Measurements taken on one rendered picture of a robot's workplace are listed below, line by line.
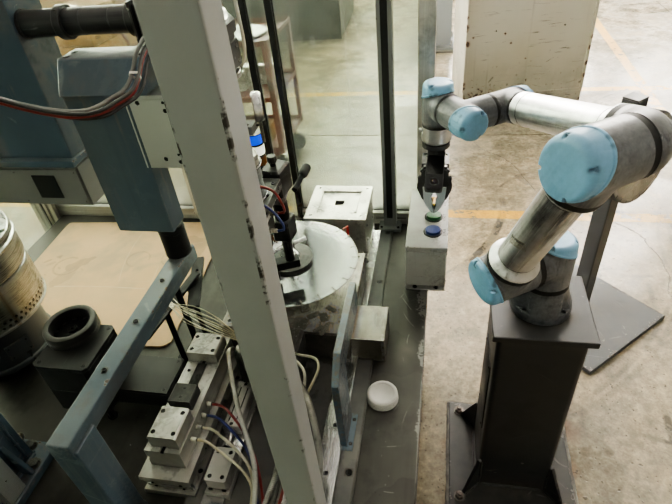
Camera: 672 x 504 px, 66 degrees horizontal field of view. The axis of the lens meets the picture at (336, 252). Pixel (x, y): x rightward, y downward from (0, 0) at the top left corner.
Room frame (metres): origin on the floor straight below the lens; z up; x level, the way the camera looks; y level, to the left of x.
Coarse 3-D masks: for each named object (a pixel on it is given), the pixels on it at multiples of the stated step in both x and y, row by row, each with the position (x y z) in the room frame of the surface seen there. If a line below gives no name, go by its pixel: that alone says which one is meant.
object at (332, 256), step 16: (304, 224) 1.14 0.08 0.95; (320, 224) 1.14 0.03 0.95; (272, 240) 1.09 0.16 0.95; (320, 240) 1.06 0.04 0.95; (336, 240) 1.06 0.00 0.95; (352, 240) 1.05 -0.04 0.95; (320, 256) 1.00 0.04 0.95; (336, 256) 0.99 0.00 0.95; (352, 256) 0.99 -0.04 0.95; (304, 272) 0.95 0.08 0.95; (320, 272) 0.94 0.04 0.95; (336, 272) 0.93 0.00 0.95; (352, 272) 0.93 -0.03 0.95; (288, 288) 0.90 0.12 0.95; (304, 288) 0.89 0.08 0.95; (320, 288) 0.88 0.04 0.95; (336, 288) 0.88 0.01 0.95; (288, 304) 0.84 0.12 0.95; (304, 304) 0.84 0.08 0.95
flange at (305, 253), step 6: (300, 246) 1.04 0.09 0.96; (306, 246) 1.03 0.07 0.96; (282, 252) 1.00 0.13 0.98; (300, 252) 1.01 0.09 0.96; (306, 252) 1.01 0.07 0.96; (312, 252) 1.01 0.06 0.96; (300, 258) 0.99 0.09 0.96; (306, 258) 0.99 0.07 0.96; (312, 258) 0.99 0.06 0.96; (306, 264) 0.96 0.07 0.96; (288, 270) 0.95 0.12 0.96; (294, 270) 0.95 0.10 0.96; (300, 270) 0.95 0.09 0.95
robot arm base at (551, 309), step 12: (516, 300) 0.94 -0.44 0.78; (528, 300) 0.91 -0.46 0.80; (540, 300) 0.89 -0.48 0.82; (552, 300) 0.89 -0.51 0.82; (564, 300) 0.90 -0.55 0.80; (516, 312) 0.92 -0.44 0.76; (528, 312) 0.90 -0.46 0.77; (540, 312) 0.88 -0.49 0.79; (552, 312) 0.88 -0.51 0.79; (564, 312) 0.89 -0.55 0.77; (540, 324) 0.88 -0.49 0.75; (552, 324) 0.87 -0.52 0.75
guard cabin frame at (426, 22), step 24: (240, 0) 1.48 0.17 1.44; (264, 0) 1.46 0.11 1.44; (432, 0) 1.35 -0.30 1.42; (432, 24) 1.35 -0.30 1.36; (432, 48) 1.35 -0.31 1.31; (432, 72) 1.35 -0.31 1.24; (264, 120) 1.48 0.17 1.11; (288, 120) 1.46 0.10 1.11; (264, 144) 1.48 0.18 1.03; (288, 144) 1.46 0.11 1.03; (48, 216) 1.67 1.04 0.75; (192, 216) 1.55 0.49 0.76; (408, 216) 1.37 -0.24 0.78
